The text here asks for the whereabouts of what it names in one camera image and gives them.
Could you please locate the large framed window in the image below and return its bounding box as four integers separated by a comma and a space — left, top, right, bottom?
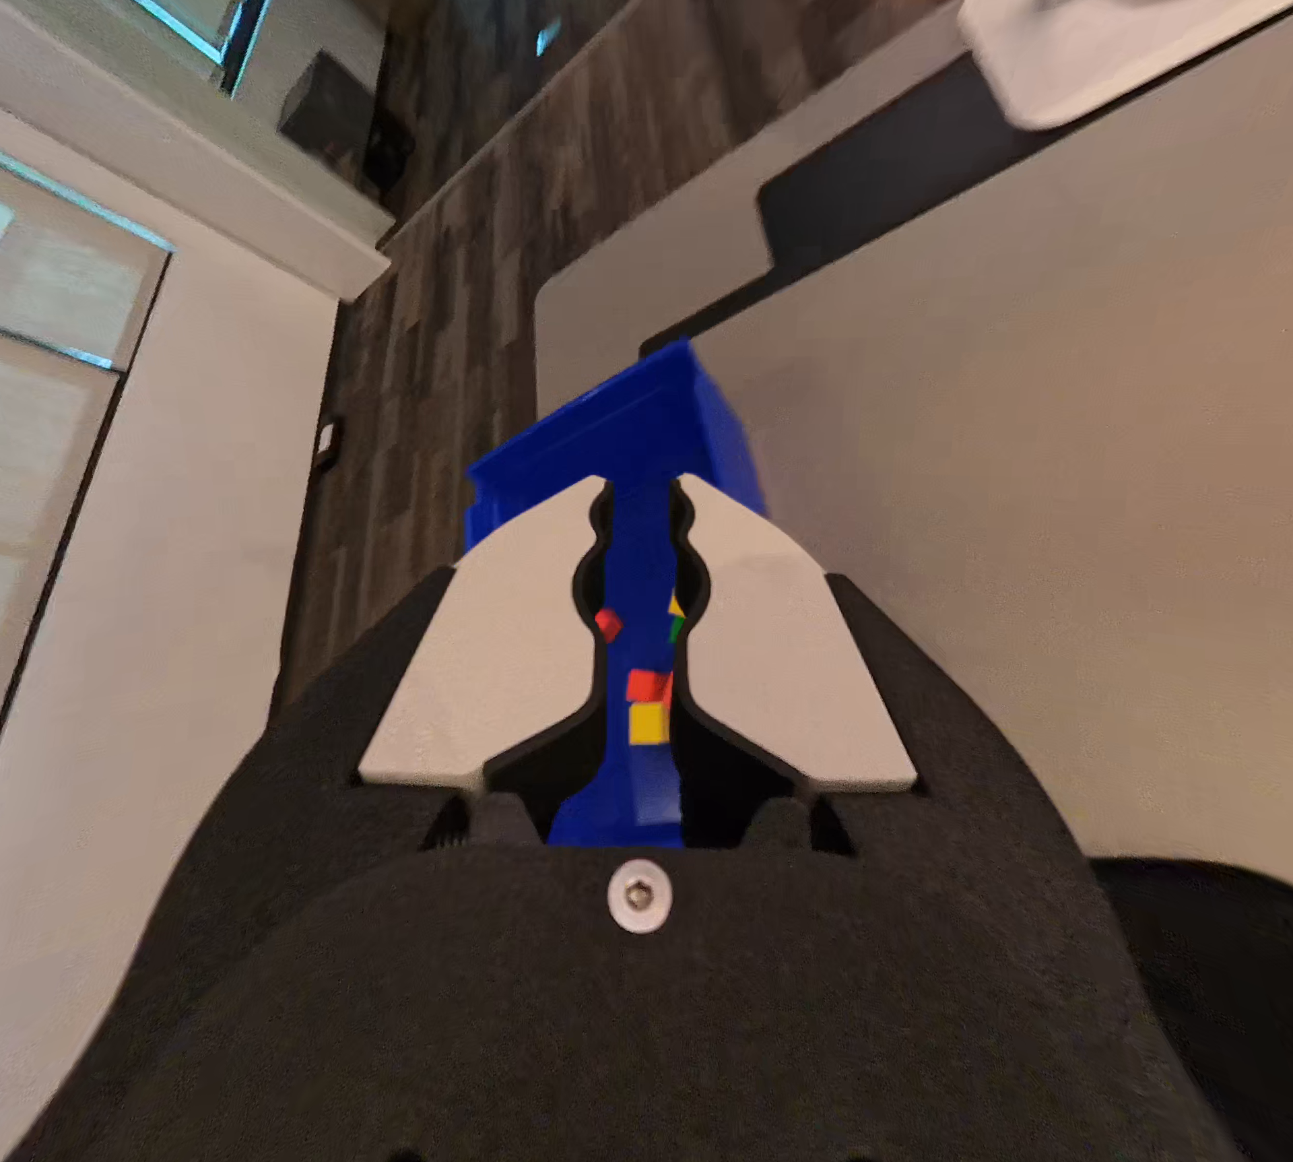
0, 158, 178, 712

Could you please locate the dark equipment case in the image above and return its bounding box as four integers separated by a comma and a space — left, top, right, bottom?
277, 49, 417, 196

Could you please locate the black desk cable flap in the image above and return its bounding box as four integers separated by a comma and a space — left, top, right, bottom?
639, 54, 1023, 364

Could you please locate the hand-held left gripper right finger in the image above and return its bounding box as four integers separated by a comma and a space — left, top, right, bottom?
665, 476, 923, 835

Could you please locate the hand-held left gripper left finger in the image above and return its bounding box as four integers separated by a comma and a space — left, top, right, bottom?
359, 476, 613, 833

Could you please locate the blue plastic bin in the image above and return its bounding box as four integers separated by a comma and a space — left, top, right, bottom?
463, 341, 767, 852

